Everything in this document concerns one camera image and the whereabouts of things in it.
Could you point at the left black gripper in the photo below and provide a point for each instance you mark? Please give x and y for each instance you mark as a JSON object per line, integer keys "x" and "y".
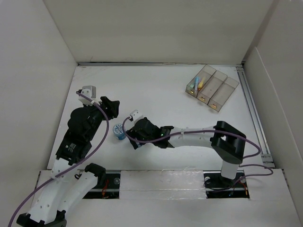
{"x": 113, "y": 109}

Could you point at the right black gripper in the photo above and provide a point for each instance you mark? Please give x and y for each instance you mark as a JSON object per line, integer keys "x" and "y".
{"x": 133, "y": 133}

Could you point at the yellow highlighter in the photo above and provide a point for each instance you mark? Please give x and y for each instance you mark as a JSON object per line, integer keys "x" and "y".
{"x": 202, "y": 81}

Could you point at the blue highlighter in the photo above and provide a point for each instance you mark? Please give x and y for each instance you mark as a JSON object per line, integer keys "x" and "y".
{"x": 197, "y": 80}

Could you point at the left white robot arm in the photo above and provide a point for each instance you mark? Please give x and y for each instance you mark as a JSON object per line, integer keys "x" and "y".
{"x": 59, "y": 196}

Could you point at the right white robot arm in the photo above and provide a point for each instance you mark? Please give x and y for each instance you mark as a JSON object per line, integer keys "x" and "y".
{"x": 225, "y": 140}

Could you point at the middle clear organizer bin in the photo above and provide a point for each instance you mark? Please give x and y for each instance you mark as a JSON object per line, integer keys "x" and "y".
{"x": 211, "y": 86}

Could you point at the clear organizer bin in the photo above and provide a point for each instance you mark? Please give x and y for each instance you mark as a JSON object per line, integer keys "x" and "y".
{"x": 220, "y": 97}
{"x": 211, "y": 86}
{"x": 200, "y": 79}

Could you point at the left clear organizer bin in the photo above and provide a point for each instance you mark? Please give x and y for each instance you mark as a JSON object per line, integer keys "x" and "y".
{"x": 200, "y": 79}

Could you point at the right clear organizer bin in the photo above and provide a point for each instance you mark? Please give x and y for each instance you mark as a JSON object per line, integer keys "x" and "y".
{"x": 220, "y": 97}

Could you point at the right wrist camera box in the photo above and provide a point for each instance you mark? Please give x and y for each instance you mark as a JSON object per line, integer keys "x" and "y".
{"x": 136, "y": 116}

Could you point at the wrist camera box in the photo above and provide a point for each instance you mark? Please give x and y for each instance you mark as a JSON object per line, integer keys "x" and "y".
{"x": 88, "y": 91}
{"x": 136, "y": 116}

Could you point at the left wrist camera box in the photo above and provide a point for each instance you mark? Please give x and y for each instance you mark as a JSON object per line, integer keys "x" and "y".
{"x": 88, "y": 91}

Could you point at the front black mounting rail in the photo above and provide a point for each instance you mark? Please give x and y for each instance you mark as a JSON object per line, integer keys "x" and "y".
{"x": 215, "y": 186}

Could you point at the aluminium rail back edge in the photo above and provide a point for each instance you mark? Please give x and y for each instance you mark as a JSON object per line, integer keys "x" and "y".
{"x": 84, "y": 64}

